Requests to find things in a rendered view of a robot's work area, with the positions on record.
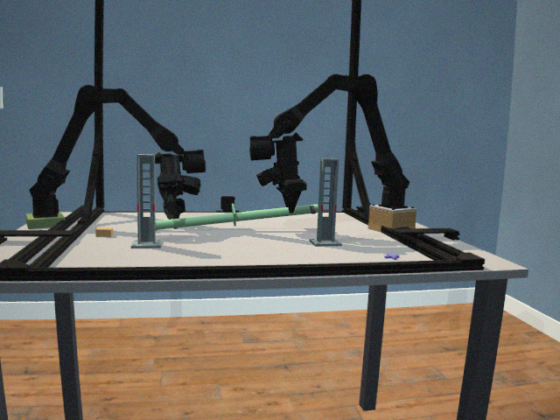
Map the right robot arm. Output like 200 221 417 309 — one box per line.
29 85 206 218

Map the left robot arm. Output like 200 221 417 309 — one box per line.
249 74 410 209

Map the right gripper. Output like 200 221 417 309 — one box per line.
157 168 186 220

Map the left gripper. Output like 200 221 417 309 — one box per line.
272 157 307 214

